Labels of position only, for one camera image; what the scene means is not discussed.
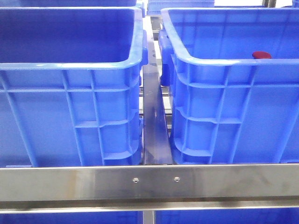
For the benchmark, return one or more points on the blue crate lower right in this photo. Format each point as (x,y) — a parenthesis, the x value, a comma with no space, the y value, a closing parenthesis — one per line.
(230,216)

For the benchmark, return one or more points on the blue plastic crate left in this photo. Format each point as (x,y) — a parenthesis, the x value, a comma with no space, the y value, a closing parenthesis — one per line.
(69,86)

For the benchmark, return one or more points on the red mushroom push button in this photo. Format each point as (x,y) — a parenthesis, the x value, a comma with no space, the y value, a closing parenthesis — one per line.
(261,55)

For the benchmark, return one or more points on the blue plastic crate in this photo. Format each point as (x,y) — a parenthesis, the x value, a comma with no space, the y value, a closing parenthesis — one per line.
(69,86)
(227,107)

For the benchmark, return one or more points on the blue crate lower left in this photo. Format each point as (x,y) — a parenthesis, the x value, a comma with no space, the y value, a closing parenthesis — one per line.
(119,217)

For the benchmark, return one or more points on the blue plastic crate right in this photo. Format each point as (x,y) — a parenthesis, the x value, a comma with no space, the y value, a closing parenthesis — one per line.
(227,107)

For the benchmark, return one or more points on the steel centre divider rail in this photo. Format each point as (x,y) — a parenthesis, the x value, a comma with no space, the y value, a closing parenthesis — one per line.
(157,150)

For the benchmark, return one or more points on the blue crate rear centre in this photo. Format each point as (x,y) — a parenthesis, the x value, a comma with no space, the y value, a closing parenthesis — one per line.
(155,6)

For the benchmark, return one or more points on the stainless steel front rail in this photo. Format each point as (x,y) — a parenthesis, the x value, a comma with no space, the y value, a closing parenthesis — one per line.
(156,187)

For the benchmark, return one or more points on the blue crate rear left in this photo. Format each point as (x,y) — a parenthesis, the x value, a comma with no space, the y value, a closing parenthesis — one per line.
(74,3)

